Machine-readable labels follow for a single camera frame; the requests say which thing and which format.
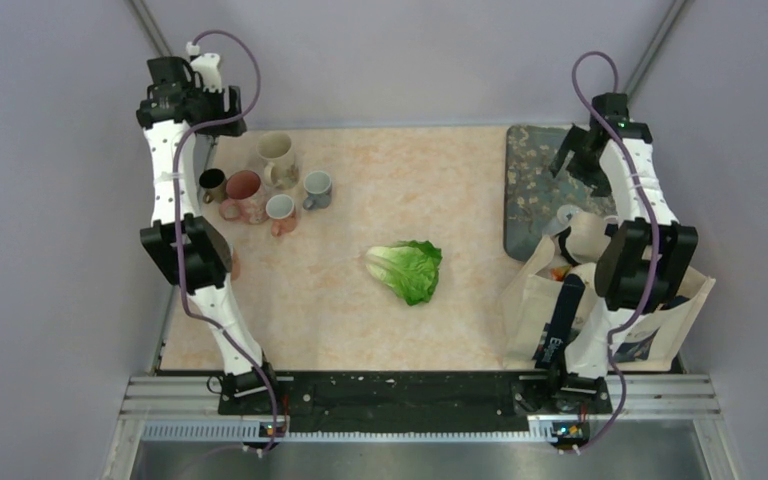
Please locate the beige tote bag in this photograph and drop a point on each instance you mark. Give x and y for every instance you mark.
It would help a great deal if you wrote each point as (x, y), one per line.
(529, 302)

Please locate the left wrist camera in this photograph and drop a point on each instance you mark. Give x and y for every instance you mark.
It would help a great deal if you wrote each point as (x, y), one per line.
(207, 68)

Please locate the green lettuce head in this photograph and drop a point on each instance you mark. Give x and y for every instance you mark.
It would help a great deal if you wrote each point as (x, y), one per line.
(410, 269)

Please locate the terracotta pink mug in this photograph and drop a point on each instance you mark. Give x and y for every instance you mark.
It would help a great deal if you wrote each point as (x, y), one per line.
(281, 209)

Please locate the brown patterned mug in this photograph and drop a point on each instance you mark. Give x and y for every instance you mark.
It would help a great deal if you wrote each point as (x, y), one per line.
(213, 183)

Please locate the cream tall mug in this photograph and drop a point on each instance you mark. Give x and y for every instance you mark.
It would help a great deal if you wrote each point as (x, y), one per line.
(276, 151)

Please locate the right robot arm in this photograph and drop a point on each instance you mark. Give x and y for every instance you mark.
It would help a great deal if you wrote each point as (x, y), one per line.
(647, 256)

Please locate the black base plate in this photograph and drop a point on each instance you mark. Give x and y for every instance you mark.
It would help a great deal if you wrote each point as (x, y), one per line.
(412, 402)

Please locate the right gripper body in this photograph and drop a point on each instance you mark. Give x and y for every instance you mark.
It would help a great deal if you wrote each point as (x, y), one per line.
(583, 164)

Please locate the small pink mug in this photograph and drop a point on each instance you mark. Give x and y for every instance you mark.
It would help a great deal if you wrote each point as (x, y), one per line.
(236, 264)

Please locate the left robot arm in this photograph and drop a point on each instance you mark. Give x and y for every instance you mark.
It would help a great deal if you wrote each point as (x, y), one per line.
(186, 95)

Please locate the blue grey mug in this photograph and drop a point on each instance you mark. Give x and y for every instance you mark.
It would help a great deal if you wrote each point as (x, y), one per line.
(318, 188)

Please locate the pale blue glass mug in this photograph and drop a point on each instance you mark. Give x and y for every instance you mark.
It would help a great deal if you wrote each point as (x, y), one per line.
(561, 220)

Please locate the large pink mug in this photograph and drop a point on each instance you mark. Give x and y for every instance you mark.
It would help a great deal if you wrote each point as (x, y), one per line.
(246, 199)

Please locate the floral patterned tray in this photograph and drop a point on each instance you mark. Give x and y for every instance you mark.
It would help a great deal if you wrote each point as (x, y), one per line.
(532, 194)

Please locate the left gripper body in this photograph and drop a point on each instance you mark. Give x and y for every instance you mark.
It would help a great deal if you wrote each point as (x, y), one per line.
(211, 106)

